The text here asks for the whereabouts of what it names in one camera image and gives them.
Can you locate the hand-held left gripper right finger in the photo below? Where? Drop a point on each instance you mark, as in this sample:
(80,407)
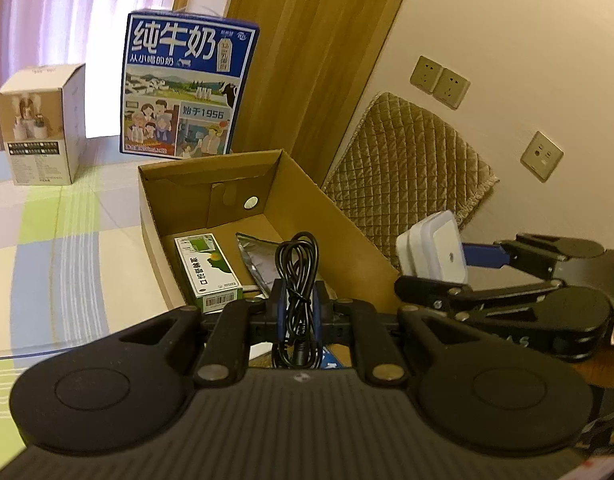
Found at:
(319,310)

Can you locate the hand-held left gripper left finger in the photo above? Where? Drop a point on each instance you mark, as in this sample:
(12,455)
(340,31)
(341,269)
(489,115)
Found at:
(279,310)

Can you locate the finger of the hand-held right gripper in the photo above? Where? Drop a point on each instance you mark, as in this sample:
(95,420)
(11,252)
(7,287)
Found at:
(487,297)
(487,255)

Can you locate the silver foil pouch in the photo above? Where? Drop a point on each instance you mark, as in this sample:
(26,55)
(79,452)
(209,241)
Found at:
(257,260)

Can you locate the green white medicine box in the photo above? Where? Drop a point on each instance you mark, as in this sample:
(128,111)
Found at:
(207,270)

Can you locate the brown cardboard box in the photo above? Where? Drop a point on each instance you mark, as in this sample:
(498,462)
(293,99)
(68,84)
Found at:
(327,200)

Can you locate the person's right hand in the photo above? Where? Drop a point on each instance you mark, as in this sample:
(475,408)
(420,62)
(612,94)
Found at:
(612,367)

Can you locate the quilted tan chair cushion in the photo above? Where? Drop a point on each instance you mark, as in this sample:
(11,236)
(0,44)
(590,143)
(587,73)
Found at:
(412,160)

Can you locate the checked tablecloth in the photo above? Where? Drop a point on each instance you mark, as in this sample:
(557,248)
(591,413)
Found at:
(87,260)

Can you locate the blue milk carton box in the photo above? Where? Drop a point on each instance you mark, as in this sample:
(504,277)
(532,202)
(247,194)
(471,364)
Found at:
(187,85)

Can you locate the brown curtain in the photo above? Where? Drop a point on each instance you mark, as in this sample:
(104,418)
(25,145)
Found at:
(312,60)

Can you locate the white product box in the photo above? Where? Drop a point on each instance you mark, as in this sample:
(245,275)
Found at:
(37,135)

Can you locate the pink sheer curtain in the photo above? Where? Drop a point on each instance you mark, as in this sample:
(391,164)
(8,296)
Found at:
(62,10)

